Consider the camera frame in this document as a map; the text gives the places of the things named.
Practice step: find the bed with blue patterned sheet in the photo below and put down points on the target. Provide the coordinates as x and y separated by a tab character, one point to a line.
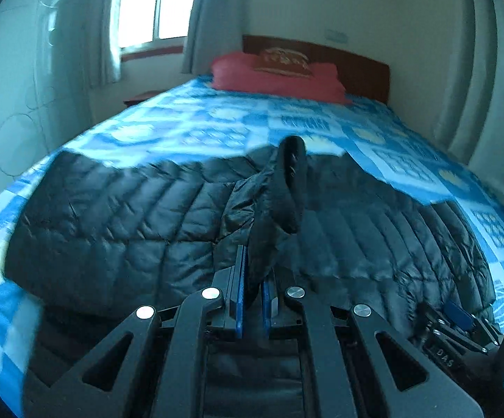
278	117

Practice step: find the white wardrobe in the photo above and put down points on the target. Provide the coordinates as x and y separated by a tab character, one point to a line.
25	87

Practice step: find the window with red sill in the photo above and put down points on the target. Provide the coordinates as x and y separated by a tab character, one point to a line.
164	4

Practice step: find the red pillow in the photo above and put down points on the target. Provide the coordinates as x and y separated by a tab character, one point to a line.
238	74

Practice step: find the white wall plate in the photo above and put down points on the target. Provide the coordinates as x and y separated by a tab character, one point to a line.
336	36

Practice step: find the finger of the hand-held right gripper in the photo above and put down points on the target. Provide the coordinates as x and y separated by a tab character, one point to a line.
441	335
458	313

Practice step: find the brown nightstand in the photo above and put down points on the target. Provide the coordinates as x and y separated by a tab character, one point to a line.
141	97

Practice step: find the black down jacket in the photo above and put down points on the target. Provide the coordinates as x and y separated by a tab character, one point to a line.
147	226

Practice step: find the narrow pale window curtain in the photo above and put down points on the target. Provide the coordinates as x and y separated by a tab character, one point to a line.
104	30

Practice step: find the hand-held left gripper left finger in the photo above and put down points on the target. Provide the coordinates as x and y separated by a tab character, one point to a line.
239	300

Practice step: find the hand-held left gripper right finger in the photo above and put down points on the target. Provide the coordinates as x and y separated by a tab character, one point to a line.
265	307

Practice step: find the wide pale window curtain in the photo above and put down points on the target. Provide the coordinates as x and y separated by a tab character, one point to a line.
204	21

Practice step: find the dark red embroidered cushion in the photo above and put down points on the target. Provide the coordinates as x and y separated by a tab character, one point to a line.
282	63

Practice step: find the brown wooden headboard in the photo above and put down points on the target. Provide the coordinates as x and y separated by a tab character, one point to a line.
356	69

